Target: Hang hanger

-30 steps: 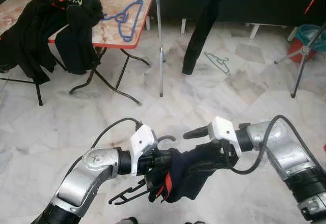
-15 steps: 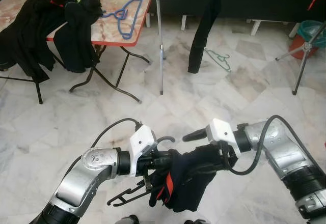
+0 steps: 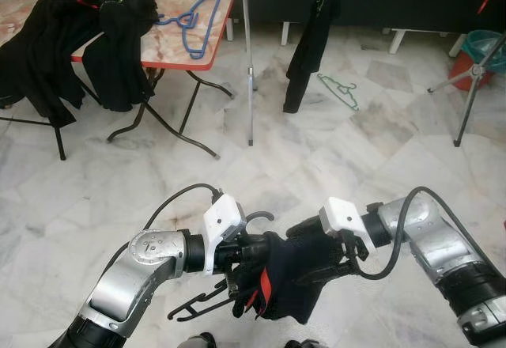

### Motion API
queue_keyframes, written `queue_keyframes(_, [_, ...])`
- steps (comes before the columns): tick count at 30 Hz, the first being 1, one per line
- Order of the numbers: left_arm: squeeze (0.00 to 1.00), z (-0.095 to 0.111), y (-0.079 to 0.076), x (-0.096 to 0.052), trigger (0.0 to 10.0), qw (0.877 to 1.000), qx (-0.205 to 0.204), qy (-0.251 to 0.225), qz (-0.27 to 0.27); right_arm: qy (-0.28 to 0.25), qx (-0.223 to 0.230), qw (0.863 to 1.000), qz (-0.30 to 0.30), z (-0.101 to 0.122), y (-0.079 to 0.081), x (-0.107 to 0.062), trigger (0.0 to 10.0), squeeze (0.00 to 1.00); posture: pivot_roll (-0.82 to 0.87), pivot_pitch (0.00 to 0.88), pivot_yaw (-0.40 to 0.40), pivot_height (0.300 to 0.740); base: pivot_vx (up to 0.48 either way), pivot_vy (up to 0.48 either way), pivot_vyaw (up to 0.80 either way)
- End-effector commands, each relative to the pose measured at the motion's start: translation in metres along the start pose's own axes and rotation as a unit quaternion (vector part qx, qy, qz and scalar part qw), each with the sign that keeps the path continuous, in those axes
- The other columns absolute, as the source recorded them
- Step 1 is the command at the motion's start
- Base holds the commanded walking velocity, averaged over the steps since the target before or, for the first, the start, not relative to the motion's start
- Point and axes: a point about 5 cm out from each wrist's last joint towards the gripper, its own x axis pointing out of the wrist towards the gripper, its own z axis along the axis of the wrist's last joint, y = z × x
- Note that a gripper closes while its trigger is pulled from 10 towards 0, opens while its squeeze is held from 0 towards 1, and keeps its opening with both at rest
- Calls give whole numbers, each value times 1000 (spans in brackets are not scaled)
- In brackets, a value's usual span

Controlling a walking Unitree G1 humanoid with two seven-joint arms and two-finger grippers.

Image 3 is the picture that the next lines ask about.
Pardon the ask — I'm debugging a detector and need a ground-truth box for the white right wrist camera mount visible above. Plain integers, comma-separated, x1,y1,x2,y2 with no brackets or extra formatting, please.
319,197,377,254

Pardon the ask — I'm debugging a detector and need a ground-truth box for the marble folding table red edge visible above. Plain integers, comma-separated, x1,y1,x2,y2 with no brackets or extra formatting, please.
0,0,242,161

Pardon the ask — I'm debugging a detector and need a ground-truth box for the green wire hanger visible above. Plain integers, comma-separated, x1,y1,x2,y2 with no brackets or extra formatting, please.
317,72,361,112

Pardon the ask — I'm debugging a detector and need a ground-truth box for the red bin teal bag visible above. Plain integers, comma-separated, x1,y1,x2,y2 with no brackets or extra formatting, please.
449,29,506,93

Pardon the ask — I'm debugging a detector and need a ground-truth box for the black shirt red trim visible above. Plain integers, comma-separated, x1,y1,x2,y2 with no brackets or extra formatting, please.
0,0,108,129

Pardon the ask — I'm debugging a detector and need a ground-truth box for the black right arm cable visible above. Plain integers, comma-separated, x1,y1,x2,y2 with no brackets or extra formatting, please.
348,186,477,282

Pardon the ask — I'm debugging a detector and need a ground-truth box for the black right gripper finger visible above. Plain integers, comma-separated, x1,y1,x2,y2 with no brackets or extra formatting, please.
300,259,353,286
286,216,325,240

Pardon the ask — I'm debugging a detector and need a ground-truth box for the navy shirt red collar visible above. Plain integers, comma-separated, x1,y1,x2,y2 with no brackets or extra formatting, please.
232,228,350,325

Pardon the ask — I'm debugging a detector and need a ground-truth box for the black tv cabinet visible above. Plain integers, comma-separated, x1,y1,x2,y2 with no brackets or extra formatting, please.
228,0,506,39

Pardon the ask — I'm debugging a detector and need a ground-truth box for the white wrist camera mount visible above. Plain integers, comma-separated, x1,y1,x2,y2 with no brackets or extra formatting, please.
319,197,377,254
202,194,248,276

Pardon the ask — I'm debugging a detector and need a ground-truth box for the metal clothes rack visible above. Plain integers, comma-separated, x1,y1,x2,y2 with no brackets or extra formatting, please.
237,0,506,148

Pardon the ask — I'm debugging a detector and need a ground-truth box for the blue plastic hanger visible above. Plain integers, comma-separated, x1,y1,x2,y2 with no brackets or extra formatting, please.
156,0,223,61

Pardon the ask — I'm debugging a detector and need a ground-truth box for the black shirt green print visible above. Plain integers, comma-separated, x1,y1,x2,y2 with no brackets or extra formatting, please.
283,0,349,115
81,0,160,114

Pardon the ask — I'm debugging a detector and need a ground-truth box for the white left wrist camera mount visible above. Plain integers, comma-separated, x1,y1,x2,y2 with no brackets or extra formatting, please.
202,194,248,276

